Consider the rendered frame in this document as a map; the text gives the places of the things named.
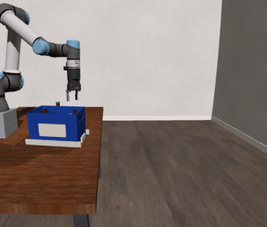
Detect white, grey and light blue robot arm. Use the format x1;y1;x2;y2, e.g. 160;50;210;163
0;3;80;112

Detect blue plastic crate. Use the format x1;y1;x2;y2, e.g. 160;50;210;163
29;106;86;142

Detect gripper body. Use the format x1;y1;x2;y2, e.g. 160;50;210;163
63;60;81;91

